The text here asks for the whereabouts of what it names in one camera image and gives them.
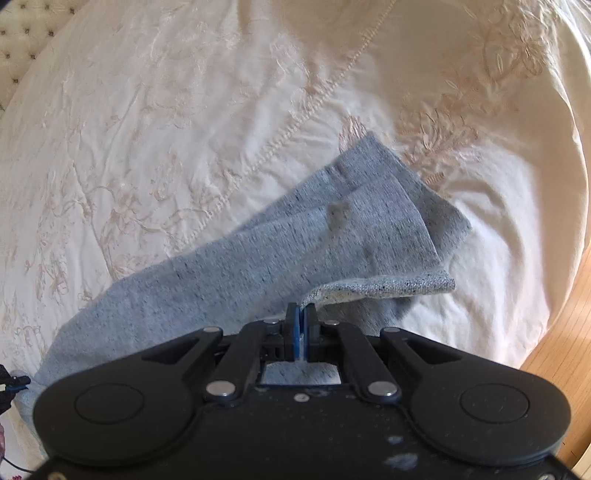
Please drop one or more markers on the cream embroidered bedspread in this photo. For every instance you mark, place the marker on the cream embroidered bedspread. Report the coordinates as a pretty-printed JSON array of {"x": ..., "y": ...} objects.
[{"x": 184, "y": 115}]

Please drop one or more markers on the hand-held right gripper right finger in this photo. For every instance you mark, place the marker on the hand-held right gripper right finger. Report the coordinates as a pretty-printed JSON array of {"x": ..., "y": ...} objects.
[{"x": 308, "y": 333}]

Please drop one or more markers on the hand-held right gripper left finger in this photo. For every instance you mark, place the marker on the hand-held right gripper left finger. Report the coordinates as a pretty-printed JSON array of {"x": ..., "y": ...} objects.
[{"x": 293, "y": 333}]

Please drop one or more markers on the cream tufted headboard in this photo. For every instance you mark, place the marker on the cream tufted headboard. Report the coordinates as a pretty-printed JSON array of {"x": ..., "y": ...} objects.
[{"x": 23, "y": 55}]

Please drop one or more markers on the grey speckled pants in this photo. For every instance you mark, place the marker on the grey speckled pants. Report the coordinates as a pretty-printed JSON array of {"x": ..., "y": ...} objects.
[{"x": 231, "y": 277}]

